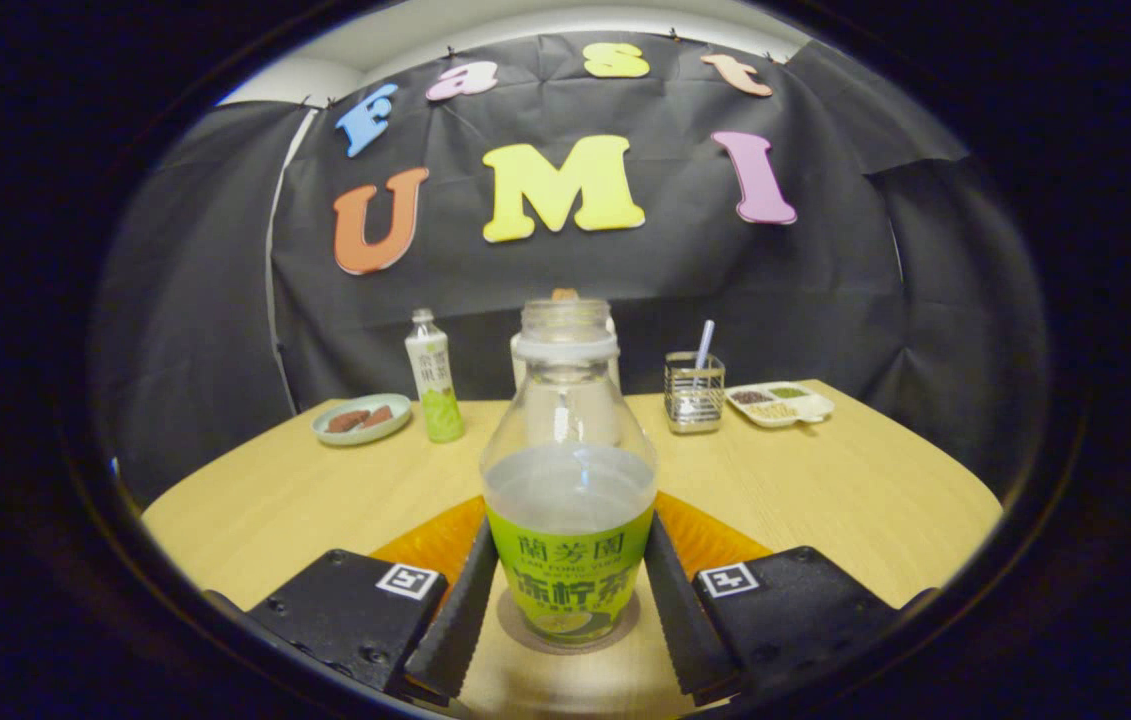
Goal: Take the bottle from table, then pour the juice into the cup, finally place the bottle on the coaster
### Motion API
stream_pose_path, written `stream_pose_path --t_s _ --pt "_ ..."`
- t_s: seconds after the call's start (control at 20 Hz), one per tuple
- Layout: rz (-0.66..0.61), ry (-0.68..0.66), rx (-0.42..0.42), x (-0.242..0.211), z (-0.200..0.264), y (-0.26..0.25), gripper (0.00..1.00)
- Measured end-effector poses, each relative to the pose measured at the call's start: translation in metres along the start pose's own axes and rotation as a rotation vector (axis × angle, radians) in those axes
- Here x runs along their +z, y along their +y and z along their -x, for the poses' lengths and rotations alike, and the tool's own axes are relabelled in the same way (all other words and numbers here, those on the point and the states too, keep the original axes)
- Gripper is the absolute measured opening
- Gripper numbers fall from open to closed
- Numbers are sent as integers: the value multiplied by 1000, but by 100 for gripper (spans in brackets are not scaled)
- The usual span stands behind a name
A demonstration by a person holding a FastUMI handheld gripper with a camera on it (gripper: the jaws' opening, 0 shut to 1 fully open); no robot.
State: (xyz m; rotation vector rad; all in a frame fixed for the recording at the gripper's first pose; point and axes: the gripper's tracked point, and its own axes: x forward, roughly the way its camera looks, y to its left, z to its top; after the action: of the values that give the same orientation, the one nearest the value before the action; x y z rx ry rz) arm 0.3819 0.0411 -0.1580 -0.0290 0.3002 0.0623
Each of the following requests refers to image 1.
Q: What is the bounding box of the wooden table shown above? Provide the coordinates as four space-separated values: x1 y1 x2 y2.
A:
140 380 1004 719

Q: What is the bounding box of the metal mesh holder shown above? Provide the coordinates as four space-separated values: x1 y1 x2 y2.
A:
664 351 727 435

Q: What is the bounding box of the cream toaster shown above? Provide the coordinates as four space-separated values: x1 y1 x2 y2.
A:
509 312 623 396

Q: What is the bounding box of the green label juice bottle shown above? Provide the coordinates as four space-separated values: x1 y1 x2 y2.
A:
480 298 659 646

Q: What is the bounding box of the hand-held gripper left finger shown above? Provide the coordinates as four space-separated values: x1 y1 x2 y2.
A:
205 495 499 701

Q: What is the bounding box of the white divided tray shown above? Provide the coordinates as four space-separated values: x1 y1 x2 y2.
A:
725 381 836 430

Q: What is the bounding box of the round brown coaster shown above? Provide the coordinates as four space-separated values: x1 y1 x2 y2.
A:
496 588 642 656

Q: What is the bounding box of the slim white-capped drink bottle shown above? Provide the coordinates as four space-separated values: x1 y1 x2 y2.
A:
404 308 466 444

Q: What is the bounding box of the pale green plate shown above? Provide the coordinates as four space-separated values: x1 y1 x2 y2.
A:
311 393 413 447

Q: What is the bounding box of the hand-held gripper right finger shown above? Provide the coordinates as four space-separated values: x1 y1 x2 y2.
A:
643 492 936 706

